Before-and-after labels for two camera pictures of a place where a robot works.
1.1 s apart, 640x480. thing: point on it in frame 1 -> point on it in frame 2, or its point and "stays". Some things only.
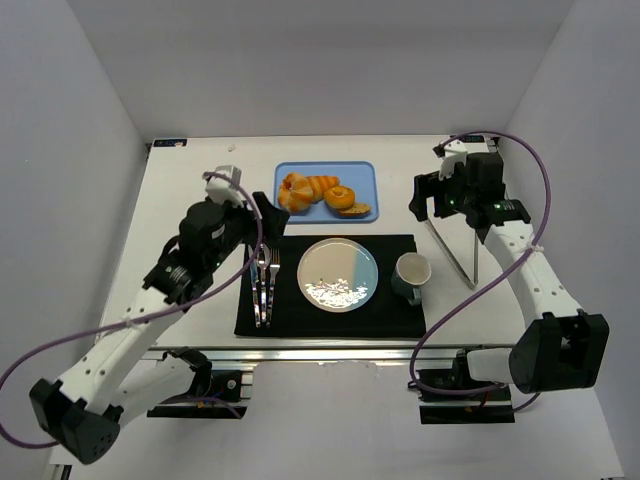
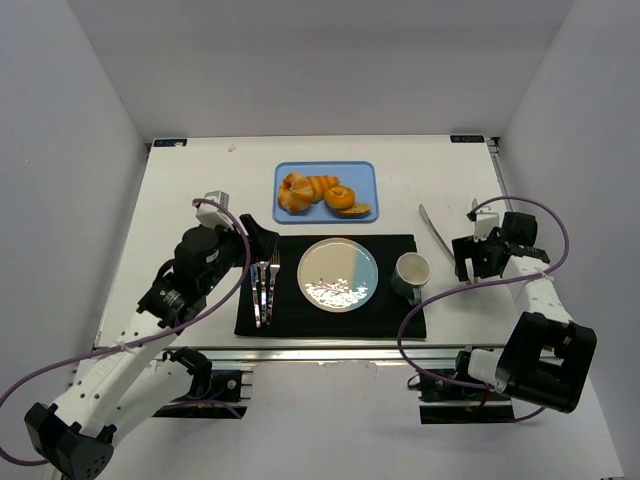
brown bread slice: [357, 210] stays
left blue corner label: [170, 143] stays
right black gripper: [431, 195] -> [473, 255]
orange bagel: [339, 197] stays
